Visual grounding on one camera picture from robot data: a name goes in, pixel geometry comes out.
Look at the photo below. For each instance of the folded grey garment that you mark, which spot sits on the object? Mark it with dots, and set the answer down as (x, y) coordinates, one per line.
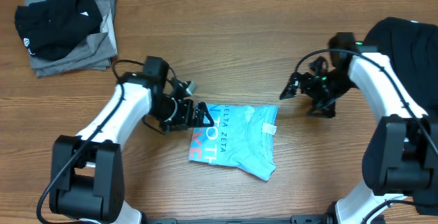
(94, 52)

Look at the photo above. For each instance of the folded black polo shirt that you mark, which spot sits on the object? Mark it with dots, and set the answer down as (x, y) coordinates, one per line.
(51, 29)

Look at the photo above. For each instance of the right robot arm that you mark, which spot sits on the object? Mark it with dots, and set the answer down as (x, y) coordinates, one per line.
(360, 205)

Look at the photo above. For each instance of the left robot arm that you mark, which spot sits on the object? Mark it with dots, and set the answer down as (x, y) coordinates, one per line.
(87, 180)

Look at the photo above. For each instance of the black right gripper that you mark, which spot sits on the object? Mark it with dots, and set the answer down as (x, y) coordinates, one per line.
(307, 81)

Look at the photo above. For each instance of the light blue t-shirt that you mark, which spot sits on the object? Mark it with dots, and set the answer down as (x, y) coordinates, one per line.
(241, 137)

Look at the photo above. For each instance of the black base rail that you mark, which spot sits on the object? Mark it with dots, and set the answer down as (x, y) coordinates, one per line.
(232, 220)

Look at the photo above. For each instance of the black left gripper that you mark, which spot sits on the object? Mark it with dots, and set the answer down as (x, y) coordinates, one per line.
(185, 120)

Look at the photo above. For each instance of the black garment at right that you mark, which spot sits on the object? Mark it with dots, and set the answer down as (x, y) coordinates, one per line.
(410, 63)

